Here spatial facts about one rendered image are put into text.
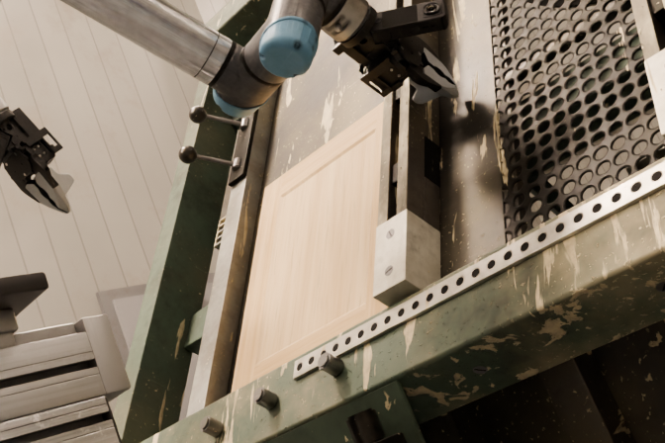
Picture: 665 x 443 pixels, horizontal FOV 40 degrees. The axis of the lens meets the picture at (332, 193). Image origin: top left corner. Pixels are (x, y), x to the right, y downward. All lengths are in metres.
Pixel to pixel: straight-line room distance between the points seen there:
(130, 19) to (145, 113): 5.15
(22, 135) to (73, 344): 0.81
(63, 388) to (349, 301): 0.52
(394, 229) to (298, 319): 0.28
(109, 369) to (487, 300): 0.44
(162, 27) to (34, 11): 5.19
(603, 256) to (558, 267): 0.06
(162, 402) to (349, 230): 0.55
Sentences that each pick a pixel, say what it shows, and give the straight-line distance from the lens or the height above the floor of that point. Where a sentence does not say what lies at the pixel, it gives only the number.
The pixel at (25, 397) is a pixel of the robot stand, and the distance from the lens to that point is 1.01.
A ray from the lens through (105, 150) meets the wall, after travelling 6.11.
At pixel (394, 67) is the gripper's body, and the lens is 1.41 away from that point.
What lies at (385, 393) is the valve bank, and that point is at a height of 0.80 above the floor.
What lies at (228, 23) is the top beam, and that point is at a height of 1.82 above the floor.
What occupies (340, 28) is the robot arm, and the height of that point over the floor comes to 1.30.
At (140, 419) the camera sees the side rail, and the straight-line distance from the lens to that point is 1.79.
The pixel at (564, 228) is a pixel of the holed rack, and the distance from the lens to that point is 1.09.
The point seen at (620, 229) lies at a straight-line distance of 1.05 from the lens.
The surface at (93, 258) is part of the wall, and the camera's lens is 5.67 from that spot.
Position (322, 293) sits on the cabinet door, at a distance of 1.47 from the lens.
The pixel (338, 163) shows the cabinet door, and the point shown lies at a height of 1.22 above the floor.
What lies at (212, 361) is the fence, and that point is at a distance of 1.61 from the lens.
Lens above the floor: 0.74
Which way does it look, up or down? 15 degrees up
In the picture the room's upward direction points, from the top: 23 degrees counter-clockwise
